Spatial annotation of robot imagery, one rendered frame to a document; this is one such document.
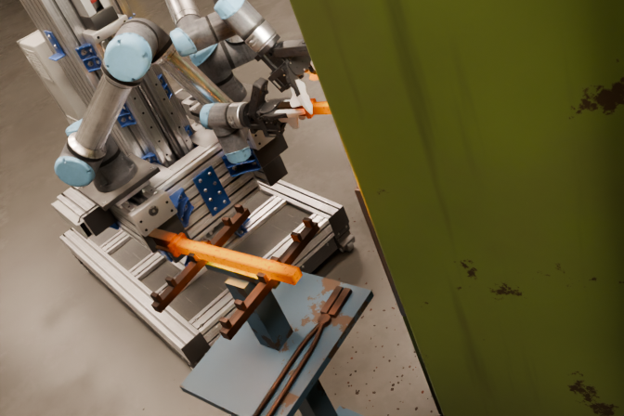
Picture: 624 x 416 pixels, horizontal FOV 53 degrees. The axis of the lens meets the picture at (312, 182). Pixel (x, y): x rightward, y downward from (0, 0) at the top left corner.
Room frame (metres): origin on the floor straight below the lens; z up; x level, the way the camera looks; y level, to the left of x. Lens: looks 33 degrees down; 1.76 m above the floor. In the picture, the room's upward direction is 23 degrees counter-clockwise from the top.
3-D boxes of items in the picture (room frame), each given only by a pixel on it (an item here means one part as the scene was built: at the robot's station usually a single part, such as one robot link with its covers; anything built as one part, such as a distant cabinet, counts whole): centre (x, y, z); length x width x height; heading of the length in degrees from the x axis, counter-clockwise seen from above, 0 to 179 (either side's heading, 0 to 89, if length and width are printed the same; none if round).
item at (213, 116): (1.69, 0.17, 0.98); 0.11 x 0.08 x 0.09; 50
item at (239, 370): (1.07, 0.22, 0.69); 0.40 x 0.30 x 0.02; 132
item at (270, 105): (1.59, 0.05, 0.98); 0.12 x 0.08 x 0.09; 50
